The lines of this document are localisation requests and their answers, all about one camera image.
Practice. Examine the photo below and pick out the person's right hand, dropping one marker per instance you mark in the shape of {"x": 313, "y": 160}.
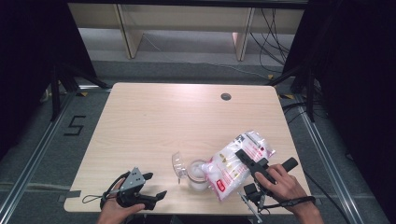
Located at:
{"x": 283, "y": 186}

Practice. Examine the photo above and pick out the metal floor rail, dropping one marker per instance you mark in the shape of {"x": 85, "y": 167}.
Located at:
{"x": 34, "y": 158}
{"x": 323, "y": 155}

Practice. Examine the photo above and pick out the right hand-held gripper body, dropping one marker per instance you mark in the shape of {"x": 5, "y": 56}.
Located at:
{"x": 253, "y": 193}

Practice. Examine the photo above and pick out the grey table grommet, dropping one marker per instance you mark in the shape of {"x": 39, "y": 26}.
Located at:
{"x": 226, "y": 96}

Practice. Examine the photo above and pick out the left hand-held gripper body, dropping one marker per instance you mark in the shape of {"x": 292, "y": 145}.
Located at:
{"x": 133, "y": 181}

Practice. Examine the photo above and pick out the black metal stand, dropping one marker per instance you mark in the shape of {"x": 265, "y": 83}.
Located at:
{"x": 310, "y": 93}
{"x": 55, "y": 93}

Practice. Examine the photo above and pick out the person's left hand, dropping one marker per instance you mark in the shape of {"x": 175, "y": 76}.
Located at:
{"x": 113, "y": 214}

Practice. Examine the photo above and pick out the clear glass jar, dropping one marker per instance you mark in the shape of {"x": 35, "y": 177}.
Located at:
{"x": 196, "y": 183}

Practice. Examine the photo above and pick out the grey tape strip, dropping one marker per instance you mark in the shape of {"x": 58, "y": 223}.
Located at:
{"x": 70, "y": 195}

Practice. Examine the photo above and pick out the black curtain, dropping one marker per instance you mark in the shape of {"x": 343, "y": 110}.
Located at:
{"x": 31, "y": 62}
{"x": 358, "y": 77}

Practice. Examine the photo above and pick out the red and white sugar bag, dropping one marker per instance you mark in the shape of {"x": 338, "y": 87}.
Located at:
{"x": 230, "y": 168}

